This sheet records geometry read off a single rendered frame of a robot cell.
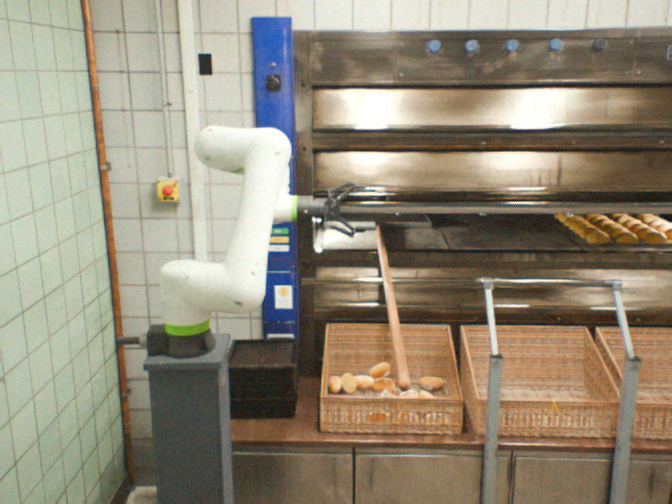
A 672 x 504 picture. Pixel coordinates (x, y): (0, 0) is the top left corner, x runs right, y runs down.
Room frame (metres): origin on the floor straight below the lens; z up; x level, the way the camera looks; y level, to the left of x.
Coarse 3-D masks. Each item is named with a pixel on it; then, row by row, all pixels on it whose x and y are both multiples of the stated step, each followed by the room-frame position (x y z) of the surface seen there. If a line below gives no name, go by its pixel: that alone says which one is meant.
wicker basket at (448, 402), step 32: (352, 352) 2.78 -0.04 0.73; (384, 352) 2.78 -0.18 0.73; (416, 352) 2.78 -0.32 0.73; (448, 352) 2.73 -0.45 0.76; (416, 384) 2.74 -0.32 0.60; (448, 384) 2.69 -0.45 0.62; (320, 416) 2.36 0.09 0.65; (352, 416) 2.47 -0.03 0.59; (384, 416) 2.35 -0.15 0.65; (448, 416) 2.34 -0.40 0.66
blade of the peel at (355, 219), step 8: (344, 216) 3.57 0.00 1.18; (352, 216) 3.57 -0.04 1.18; (360, 216) 3.57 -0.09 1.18; (368, 216) 3.57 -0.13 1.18; (376, 216) 3.57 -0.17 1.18; (384, 216) 3.57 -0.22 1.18; (392, 216) 3.57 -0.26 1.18; (400, 216) 3.57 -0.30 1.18; (408, 216) 3.57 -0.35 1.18; (416, 216) 3.57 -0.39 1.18; (424, 216) 3.57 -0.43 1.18; (336, 224) 3.33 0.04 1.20; (352, 224) 3.33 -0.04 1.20; (360, 224) 3.33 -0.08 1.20; (368, 224) 3.32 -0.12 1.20; (384, 224) 3.32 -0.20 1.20; (392, 224) 3.32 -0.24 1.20; (400, 224) 3.32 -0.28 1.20; (408, 224) 3.32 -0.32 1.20; (416, 224) 3.32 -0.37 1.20; (424, 224) 3.32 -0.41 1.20
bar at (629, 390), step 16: (624, 320) 2.35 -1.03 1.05; (624, 336) 2.31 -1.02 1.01; (496, 352) 2.27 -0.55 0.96; (496, 368) 2.24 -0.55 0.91; (624, 368) 2.25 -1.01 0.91; (496, 384) 2.24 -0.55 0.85; (624, 384) 2.24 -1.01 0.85; (496, 400) 2.23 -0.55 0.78; (624, 400) 2.23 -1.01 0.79; (496, 416) 2.23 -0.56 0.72; (624, 416) 2.22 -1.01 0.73; (496, 432) 2.23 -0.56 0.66; (624, 432) 2.22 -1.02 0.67; (496, 448) 2.24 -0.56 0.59; (624, 448) 2.22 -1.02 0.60; (624, 464) 2.22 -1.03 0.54; (624, 480) 2.22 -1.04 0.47; (624, 496) 2.22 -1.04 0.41
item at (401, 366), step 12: (384, 252) 2.73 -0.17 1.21; (384, 264) 2.55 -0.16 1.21; (384, 276) 2.41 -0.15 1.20; (384, 288) 2.28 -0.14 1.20; (396, 312) 2.03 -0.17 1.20; (396, 324) 1.91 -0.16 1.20; (396, 336) 1.82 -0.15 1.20; (396, 348) 1.74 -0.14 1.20; (396, 360) 1.67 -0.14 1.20; (408, 384) 1.53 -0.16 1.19
